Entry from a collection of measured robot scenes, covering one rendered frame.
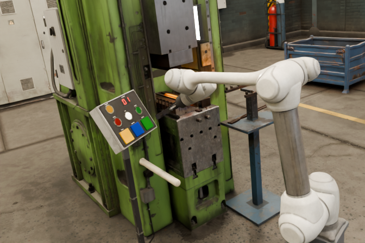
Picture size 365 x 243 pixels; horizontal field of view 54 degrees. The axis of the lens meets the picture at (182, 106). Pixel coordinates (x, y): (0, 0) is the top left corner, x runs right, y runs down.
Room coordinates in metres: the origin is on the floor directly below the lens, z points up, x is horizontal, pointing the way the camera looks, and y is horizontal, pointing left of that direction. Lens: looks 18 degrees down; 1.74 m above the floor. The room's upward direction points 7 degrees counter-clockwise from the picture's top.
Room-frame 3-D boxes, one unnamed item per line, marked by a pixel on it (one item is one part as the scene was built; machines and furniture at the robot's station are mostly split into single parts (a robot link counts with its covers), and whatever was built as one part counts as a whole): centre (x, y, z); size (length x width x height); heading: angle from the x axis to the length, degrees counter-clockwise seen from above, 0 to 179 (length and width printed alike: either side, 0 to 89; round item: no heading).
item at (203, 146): (2.62, 0.04, 0.69); 0.56 x 0.38 x 0.45; 34
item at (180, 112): (2.58, 0.09, 0.96); 0.42 x 0.20 x 0.09; 34
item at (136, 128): (1.96, 0.28, 1.01); 0.07 x 0.05 x 0.07; 149
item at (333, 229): (1.45, -0.60, 0.63); 0.22 x 0.18 x 0.06; 138
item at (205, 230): (2.37, -0.06, 0.01); 0.58 x 0.39 x 0.01; 124
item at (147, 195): (2.31, 0.33, 0.36); 0.09 x 0.07 x 0.12; 124
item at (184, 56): (2.58, 0.09, 1.32); 0.42 x 0.20 x 0.10; 34
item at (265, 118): (2.54, -0.52, 0.75); 0.40 x 0.30 x 0.02; 122
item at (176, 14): (2.61, 0.05, 1.56); 0.42 x 0.39 x 0.40; 34
